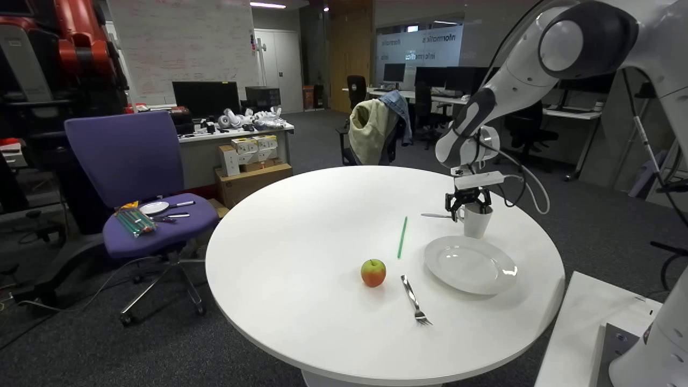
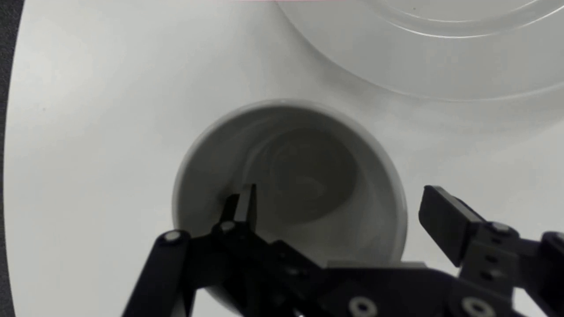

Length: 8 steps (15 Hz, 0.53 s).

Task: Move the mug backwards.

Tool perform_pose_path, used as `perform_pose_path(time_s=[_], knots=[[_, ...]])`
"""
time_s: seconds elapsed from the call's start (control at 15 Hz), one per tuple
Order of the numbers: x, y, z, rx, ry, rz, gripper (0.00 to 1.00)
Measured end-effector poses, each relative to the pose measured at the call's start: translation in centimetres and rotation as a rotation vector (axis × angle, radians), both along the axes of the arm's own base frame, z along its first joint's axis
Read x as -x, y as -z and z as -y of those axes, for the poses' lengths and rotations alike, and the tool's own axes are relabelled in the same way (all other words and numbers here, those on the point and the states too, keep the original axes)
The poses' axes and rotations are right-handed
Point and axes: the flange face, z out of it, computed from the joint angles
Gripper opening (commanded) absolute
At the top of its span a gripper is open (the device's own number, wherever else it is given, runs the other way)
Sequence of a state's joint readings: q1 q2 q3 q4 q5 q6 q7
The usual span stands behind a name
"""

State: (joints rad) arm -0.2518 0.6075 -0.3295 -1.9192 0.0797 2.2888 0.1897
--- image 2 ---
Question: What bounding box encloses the white round table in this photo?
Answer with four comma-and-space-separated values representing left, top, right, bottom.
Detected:
3, 0, 564, 317

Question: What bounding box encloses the white ceramic mug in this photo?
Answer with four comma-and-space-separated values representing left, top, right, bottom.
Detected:
173, 101, 407, 268

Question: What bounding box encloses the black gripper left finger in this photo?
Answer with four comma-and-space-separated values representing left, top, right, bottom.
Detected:
211, 184, 257, 242

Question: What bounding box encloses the white ceramic plate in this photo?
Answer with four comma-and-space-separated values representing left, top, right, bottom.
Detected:
277, 0, 564, 101

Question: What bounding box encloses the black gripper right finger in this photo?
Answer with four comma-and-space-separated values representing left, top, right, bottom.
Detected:
418, 185, 485, 268

